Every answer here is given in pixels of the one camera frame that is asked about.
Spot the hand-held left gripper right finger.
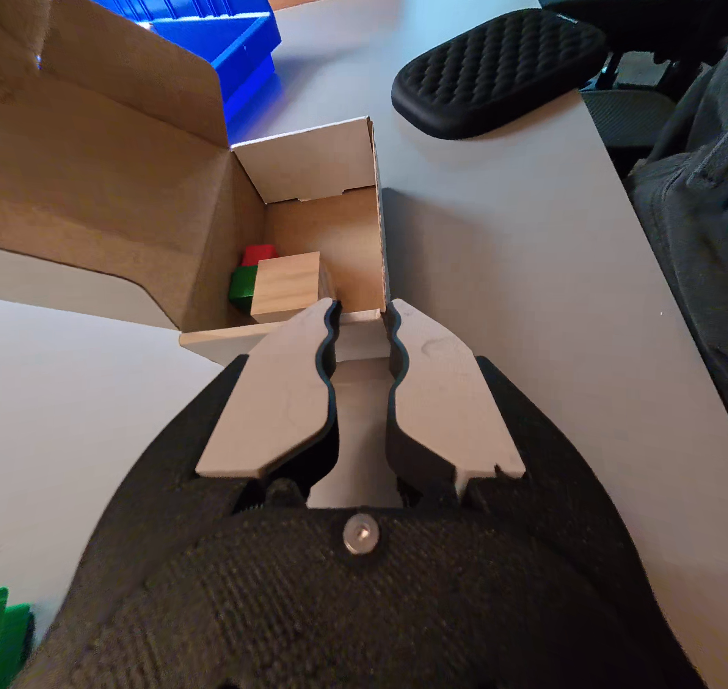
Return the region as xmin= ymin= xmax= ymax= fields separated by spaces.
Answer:
xmin=384 ymin=298 xmax=527 ymax=500

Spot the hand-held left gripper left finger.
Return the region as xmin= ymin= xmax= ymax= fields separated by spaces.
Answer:
xmin=195 ymin=296 xmax=342 ymax=481

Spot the green wooden cube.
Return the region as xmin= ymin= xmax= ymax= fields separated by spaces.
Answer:
xmin=229 ymin=265 xmax=259 ymax=313

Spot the white cardboard mailer box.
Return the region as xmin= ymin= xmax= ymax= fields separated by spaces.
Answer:
xmin=0 ymin=0 xmax=393 ymax=368

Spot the green plastic bin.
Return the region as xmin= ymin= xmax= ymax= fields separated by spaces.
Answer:
xmin=0 ymin=587 xmax=36 ymax=675

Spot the blue plastic bin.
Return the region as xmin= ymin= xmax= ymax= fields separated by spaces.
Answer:
xmin=42 ymin=0 xmax=282 ymax=106

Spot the plain wooden cube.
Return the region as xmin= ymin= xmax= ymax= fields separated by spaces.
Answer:
xmin=249 ymin=252 xmax=337 ymax=326

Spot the person's dark clothing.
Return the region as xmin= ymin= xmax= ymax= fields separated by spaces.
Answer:
xmin=626 ymin=54 xmax=728 ymax=411

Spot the black textured armrest pad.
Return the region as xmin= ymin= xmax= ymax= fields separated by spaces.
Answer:
xmin=391 ymin=9 xmax=609 ymax=140

